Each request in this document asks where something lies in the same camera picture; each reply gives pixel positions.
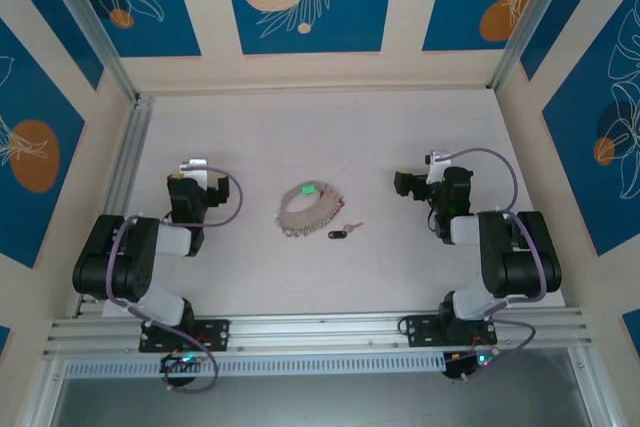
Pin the silver key with black tag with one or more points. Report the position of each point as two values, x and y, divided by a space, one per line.
336 234

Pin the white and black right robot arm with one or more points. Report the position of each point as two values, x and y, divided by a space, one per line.
525 257

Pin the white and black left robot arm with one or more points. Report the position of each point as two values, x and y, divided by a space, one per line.
125 267

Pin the small green tag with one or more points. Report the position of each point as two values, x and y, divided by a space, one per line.
307 190

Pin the small electronics board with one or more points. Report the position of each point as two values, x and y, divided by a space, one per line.
172 362
460 367

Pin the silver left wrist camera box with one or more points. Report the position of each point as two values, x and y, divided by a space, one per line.
192 165

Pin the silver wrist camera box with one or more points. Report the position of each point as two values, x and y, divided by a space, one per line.
192 165
440 157

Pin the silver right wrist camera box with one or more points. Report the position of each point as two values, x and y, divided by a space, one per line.
440 157

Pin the aluminium side rail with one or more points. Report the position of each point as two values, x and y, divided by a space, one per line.
130 157

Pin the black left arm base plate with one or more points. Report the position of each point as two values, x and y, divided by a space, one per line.
215 334

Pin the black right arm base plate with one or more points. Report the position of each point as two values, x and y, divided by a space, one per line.
417 332

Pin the long aluminium frame rail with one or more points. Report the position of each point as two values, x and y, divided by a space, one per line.
320 332

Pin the aluminium corner post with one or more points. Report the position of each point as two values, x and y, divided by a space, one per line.
530 12
85 22

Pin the short aluminium frame rail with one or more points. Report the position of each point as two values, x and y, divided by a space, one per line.
592 387
42 392

